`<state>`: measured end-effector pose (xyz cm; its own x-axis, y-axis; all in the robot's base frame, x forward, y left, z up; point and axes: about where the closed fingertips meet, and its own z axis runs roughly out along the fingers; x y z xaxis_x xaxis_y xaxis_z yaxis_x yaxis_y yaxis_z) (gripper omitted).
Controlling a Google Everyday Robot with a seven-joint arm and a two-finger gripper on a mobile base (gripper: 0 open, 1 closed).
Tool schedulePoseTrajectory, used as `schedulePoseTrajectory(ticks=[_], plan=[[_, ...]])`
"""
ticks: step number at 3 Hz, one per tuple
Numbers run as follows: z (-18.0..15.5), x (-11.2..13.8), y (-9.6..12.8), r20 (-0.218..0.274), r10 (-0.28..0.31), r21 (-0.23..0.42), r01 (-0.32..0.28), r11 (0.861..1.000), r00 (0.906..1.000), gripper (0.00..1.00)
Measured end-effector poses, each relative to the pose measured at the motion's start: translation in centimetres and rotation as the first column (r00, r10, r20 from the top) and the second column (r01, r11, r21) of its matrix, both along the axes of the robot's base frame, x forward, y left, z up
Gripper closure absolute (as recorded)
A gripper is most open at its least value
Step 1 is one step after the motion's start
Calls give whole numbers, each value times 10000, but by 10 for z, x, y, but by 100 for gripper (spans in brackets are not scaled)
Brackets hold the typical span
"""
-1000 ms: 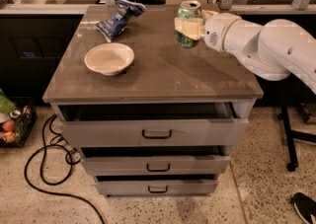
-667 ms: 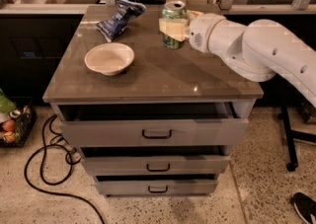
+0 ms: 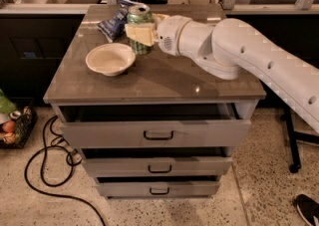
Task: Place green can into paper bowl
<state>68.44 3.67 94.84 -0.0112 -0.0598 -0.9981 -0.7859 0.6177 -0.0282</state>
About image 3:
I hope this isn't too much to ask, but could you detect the green soda can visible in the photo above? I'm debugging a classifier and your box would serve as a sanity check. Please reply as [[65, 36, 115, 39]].
[[127, 4, 152, 55]]

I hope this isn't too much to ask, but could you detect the bottom grey drawer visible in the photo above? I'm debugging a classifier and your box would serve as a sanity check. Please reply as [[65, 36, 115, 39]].
[[97, 175, 220, 198]]

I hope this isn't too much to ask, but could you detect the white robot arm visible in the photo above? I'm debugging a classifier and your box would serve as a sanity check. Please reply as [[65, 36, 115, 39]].
[[125, 15, 319, 131]]

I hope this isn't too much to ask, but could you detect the black sneaker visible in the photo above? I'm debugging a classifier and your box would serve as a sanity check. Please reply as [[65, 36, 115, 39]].
[[294, 194, 319, 226]]

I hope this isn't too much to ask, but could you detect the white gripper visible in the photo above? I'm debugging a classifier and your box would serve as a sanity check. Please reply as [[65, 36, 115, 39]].
[[125, 13, 191, 56]]

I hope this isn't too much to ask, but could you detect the black rolling stand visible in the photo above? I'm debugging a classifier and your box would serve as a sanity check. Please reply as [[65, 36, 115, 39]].
[[281, 106, 319, 173]]

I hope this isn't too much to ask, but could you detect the grey drawer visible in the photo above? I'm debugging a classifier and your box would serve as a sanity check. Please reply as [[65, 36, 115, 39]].
[[97, 175, 220, 198], [61, 118, 251, 148], [81, 147, 232, 177]]

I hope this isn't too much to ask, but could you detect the middle grey drawer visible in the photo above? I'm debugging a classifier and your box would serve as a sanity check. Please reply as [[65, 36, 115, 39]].
[[81, 147, 232, 177]]

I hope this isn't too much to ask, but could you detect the top grey drawer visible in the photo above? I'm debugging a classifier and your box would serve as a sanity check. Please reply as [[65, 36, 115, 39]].
[[61, 118, 251, 148]]

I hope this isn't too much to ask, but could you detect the white paper bowl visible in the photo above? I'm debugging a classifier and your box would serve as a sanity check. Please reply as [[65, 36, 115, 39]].
[[86, 43, 136, 77]]

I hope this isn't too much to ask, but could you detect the blue chip bag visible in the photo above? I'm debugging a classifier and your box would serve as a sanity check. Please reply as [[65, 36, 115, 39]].
[[97, 0, 137, 43]]

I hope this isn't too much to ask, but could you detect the black wire fruit basket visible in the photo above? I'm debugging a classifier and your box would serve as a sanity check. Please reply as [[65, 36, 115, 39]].
[[0, 98, 37, 149]]

